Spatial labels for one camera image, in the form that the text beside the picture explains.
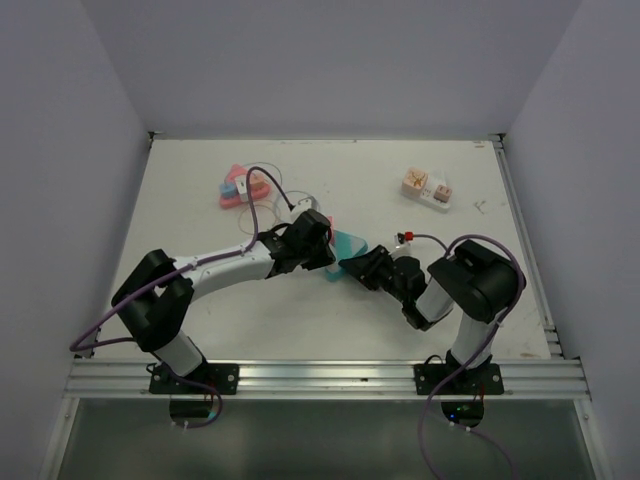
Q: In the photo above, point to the aluminium front rail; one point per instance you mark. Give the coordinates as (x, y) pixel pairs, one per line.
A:
(347, 380)

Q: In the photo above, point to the beige cube socket adapter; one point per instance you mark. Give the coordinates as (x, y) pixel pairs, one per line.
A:
(414, 181)

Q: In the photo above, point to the teal triangular power strip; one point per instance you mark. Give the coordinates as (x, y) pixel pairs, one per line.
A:
(343, 246)

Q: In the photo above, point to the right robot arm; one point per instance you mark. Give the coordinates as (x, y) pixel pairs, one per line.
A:
(484, 285)

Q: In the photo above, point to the pink triangular power strip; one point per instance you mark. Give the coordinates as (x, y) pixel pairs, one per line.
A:
(238, 170)

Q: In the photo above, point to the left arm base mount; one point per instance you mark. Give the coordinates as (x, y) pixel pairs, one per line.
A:
(223, 377)

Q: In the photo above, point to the white triangular power strip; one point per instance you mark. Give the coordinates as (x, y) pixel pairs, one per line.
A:
(426, 198)

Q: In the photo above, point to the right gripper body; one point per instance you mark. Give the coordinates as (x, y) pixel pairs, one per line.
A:
(400, 295)

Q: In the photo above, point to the white charger plug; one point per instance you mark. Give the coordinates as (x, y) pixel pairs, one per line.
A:
(243, 187)

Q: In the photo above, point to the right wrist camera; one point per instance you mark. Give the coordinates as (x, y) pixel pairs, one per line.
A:
(402, 240)

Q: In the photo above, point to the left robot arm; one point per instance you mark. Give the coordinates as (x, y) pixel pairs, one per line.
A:
(153, 301)

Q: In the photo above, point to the orange plug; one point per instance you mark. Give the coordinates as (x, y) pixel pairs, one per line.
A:
(256, 181)

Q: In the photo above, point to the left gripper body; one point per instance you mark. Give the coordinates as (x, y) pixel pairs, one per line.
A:
(314, 256)

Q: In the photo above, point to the blue plug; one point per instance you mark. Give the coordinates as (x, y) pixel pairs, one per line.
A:
(228, 189)

